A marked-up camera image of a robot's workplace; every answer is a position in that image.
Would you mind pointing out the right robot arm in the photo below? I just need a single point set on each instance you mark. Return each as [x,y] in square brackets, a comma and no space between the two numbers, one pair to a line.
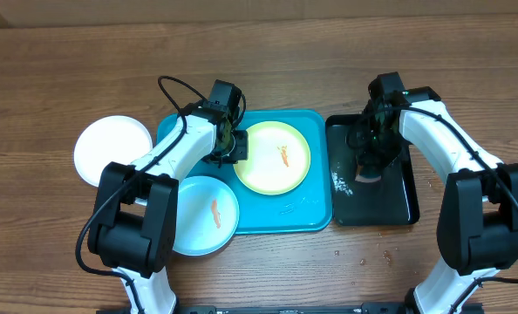
[477,231]

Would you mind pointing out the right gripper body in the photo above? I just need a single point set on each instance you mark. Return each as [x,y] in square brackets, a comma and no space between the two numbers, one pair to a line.
[382,150]

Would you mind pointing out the light blue plastic plate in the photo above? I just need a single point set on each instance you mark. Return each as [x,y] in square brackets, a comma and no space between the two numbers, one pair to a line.
[207,216]

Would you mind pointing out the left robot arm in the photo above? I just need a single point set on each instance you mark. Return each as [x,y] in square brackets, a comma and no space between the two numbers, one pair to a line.
[132,227]

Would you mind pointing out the yellow-green plastic plate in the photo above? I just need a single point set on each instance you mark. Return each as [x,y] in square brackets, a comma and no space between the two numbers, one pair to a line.
[278,158]

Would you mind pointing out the teal plastic serving tray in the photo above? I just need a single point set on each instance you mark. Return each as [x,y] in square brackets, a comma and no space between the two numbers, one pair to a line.
[306,208]

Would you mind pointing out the white plastic plate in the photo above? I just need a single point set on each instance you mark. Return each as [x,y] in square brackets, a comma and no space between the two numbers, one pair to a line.
[116,138]

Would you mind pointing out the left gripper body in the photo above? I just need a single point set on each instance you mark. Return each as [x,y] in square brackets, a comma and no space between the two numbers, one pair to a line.
[236,149]

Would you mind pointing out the black rectangular water tray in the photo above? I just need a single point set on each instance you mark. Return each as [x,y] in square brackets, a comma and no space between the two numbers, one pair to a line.
[391,201]

